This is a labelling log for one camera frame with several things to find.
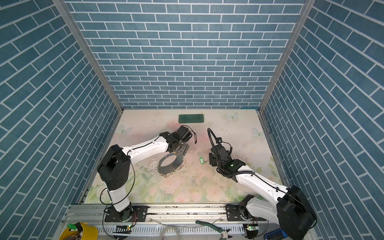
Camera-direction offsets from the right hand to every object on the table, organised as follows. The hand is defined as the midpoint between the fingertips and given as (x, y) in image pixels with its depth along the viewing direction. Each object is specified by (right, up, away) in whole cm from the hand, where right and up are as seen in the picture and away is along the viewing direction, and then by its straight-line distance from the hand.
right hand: (214, 152), depth 86 cm
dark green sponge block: (-21, +20, +27) cm, 40 cm away
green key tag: (-7, -7, +7) cm, 12 cm away
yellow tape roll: (-58, -28, -25) cm, 69 cm away
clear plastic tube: (-23, -33, -15) cm, 43 cm away
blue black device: (+27, -34, -18) cm, 47 cm away
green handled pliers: (+3, -35, -17) cm, 39 cm away
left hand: (-20, +2, +6) cm, 21 cm away
